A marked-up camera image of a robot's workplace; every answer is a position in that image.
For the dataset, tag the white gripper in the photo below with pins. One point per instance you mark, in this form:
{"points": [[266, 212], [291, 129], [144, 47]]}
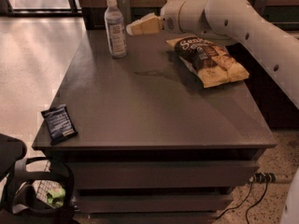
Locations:
{"points": [[169, 19]]}

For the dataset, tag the blue plastic water bottle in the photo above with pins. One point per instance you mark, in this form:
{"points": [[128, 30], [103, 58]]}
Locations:
{"points": [[115, 30]]}

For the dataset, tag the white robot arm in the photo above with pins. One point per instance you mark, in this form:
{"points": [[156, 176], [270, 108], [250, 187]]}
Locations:
{"points": [[232, 21]]}

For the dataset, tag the blue rxbar blueberry bar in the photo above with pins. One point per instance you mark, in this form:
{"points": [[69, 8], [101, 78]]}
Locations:
{"points": [[59, 124]]}

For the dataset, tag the yellow brown chip bag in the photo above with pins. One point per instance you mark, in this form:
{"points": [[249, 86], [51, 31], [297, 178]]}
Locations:
{"points": [[211, 63]]}

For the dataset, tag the grey drawer cabinet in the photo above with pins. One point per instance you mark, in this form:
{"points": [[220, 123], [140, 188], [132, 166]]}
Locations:
{"points": [[153, 146]]}

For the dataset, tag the white power strip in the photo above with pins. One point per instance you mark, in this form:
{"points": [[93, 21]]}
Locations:
{"points": [[270, 178]]}

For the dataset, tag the green crumpled wrapper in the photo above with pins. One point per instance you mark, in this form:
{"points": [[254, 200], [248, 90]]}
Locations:
{"points": [[55, 197]]}

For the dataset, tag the black chair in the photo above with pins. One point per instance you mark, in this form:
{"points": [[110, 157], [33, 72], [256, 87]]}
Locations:
{"points": [[19, 202]]}

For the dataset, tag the metal shelf bracket left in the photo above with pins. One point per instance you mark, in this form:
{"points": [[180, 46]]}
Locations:
{"points": [[125, 8]]}

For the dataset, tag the metal shelf bracket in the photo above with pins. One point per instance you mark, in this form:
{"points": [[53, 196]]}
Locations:
{"points": [[260, 4], [125, 8]]}

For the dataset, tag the metal shelf bracket right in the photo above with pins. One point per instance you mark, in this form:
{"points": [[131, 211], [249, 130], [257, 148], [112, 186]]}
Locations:
{"points": [[260, 4]]}

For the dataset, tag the wire mesh waste basket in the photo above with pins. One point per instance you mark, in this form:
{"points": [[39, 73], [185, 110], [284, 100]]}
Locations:
{"points": [[42, 187]]}

